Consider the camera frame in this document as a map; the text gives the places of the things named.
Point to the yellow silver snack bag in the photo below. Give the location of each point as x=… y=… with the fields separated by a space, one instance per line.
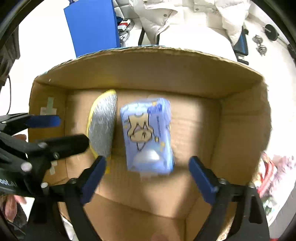
x=101 y=125

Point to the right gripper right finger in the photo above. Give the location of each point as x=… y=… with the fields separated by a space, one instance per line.
x=216 y=192

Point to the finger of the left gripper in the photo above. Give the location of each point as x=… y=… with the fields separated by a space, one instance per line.
x=12 y=124
x=52 y=149

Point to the dark green snack bag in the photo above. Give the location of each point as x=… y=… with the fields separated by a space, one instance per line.
x=268 y=204

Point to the blue flat board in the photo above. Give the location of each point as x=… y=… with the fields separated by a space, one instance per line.
x=92 y=25

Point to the small chrome dumbbell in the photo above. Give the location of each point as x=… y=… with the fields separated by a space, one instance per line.
x=261 y=49

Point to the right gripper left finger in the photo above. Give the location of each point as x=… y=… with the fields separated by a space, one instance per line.
x=78 y=192

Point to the brown cardboard box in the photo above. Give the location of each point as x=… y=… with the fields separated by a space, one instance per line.
x=219 y=113

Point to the beige sofa chair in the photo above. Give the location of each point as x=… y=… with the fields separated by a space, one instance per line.
x=191 y=32

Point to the blue tissue pack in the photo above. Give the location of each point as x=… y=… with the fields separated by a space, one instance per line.
x=146 y=130

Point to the red noodle packet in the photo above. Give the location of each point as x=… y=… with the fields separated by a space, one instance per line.
x=266 y=172

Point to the black barbell weight plate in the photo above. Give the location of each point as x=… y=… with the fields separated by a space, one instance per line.
x=271 y=32

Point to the blue black exercise bench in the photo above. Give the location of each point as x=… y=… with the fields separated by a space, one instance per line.
x=241 y=48

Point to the white puffy jacket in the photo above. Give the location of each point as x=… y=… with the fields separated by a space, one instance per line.
x=157 y=16

